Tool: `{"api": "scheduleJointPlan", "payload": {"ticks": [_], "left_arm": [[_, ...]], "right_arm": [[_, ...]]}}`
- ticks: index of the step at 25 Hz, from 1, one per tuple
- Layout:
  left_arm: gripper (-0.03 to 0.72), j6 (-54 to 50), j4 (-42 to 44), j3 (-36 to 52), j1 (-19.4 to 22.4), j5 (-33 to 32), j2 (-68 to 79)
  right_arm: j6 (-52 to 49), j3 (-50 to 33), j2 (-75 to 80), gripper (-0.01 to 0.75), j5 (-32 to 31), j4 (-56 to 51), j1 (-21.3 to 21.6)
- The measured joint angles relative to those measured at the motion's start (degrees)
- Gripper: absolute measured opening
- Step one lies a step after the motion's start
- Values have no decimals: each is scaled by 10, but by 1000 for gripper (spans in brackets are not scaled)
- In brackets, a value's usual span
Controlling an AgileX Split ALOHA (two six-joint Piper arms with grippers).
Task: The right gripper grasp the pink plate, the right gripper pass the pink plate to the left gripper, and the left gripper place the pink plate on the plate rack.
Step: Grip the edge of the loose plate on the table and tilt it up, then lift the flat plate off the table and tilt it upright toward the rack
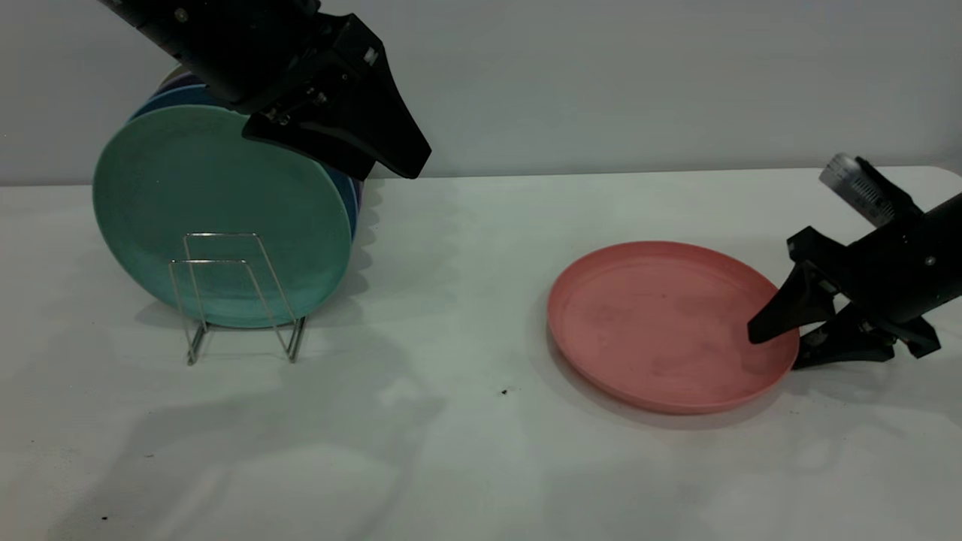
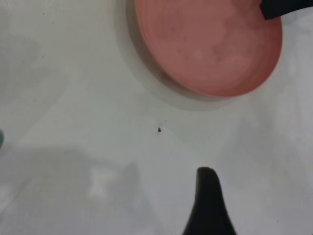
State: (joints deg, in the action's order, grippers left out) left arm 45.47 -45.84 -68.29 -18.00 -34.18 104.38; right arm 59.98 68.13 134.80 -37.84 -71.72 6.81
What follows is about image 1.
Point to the green plate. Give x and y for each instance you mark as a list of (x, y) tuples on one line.
[(188, 195)]

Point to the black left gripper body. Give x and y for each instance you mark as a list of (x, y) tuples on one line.
[(316, 79)]

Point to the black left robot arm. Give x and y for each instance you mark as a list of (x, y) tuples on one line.
[(203, 34)]

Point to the blue plate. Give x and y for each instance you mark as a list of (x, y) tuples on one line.
[(180, 96)]

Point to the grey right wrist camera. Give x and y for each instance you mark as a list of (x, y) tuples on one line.
[(857, 188)]

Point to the dark purple plate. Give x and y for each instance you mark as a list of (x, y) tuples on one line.
[(174, 83)]

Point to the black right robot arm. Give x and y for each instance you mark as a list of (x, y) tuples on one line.
[(917, 263)]

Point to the pink plate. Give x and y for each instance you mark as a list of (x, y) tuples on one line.
[(654, 323)]

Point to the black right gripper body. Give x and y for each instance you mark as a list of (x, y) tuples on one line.
[(823, 259)]

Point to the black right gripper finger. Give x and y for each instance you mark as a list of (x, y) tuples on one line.
[(845, 342), (789, 308)]

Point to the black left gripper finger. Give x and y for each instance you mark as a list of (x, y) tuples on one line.
[(383, 113), (323, 146)]

